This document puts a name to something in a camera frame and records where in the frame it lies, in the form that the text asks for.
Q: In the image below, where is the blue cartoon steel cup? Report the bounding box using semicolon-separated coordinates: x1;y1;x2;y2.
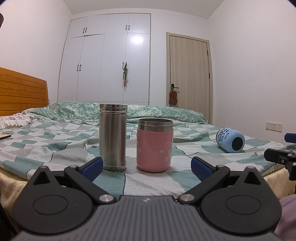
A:
216;128;245;153

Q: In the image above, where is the pink steel cup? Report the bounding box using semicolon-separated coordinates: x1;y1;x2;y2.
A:
137;118;174;173

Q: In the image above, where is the checkered green bed sheet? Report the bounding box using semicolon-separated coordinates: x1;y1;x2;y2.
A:
1;120;295;203

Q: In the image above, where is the flat phone on bed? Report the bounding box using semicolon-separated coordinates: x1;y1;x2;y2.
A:
0;134;11;140

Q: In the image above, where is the purple floral pillow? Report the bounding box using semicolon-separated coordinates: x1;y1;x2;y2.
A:
0;113;32;130

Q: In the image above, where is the green floral duvet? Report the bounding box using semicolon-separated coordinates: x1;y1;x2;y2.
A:
24;102;208;126

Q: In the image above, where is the tall silver steel tumbler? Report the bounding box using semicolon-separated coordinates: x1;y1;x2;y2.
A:
99;104;127;172

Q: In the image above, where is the orange wooden headboard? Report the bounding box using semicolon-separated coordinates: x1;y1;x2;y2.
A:
0;68;49;116

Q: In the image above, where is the light wooden door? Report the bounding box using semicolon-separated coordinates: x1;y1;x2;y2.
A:
166;32;213;124

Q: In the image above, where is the green hanging wardrobe ornament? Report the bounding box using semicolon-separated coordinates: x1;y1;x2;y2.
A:
122;63;128;88

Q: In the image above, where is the white built-in wardrobe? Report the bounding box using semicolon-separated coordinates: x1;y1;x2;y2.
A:
57;13;151;105

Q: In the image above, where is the white wall socket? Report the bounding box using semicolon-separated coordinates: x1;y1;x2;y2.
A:
266;122;282;133

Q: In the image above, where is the brown plush on door handle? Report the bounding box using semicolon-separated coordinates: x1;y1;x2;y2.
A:
169;90;178;106

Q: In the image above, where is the black door handle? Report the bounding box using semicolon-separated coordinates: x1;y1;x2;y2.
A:
171;83;179;91

